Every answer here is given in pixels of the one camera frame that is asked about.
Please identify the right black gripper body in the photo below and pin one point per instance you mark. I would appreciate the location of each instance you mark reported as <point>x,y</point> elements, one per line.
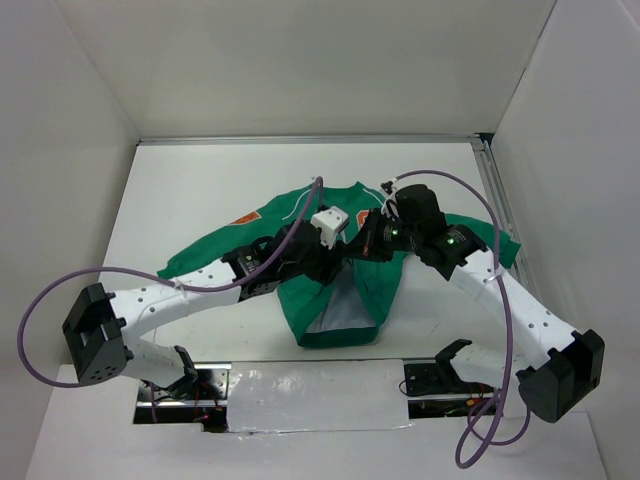
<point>394,234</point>

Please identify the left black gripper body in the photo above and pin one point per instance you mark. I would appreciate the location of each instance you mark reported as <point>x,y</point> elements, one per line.
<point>311,267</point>

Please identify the green jacket with white lining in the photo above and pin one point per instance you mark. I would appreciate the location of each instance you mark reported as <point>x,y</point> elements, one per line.
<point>350,311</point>

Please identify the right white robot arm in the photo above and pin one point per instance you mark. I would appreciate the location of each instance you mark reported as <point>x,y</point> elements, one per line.
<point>562,365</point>

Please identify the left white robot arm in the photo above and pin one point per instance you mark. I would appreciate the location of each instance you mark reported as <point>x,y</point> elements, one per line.
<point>104,330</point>

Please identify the white taped cover plate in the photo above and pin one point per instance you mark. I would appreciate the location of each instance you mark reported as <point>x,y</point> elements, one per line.
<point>296,397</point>

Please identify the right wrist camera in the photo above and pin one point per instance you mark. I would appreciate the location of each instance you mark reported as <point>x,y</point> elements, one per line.
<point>390,207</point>

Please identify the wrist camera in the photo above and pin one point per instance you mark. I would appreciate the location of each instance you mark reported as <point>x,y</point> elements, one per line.
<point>390,207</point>
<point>330,223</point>

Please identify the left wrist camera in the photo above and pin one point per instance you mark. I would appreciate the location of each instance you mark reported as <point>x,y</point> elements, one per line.
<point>330,223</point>

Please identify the aluminium frame rail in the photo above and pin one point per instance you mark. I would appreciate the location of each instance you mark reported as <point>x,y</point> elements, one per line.
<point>497,197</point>

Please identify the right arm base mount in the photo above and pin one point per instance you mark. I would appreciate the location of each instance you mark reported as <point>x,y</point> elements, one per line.
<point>434,390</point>

